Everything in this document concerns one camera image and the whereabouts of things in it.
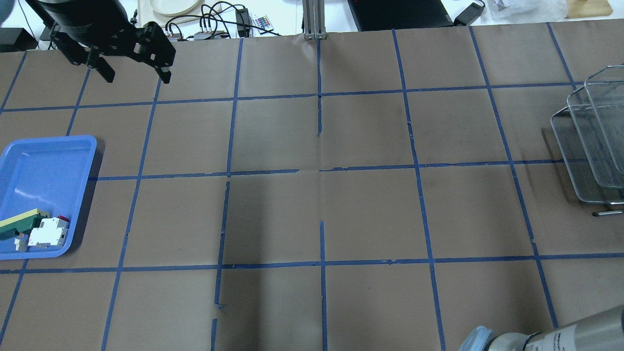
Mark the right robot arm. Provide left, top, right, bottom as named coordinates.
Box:
left=459, top=305, right=624, bottom=351

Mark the metal mesh shelf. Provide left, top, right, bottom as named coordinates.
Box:
left=550, top=64, right=624, bottom=217

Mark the black laptop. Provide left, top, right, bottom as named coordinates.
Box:
left=347, top=0, right=454, bottom=32

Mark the aluminium frame post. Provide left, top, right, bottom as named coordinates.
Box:
left=302, top=0, right=327, bottom=40

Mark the small remote control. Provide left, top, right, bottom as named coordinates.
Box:
left=252, top=15, right=273, bottom=32

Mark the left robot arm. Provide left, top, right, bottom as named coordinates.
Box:
left=27, top=0, right=176, bottom=84

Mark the beige tray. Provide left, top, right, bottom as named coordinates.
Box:
left=137, top=0, right=221, bottom=27

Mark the blue plastic tray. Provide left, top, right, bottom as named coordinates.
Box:
left=0, top=135, right=98, bottom=260

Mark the yellow green sponge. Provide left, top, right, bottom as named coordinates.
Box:
left=0, top=209, right=50, bottom=241

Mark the white circuit breaker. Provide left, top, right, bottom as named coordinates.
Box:
left=28, top=217, right=69, bottom=248

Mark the black power adapter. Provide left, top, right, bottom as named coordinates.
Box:
left=453, top=3, right=486, bottom=27

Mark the beige plate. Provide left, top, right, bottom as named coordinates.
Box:
left=149, top=0, right=201, bottom=17

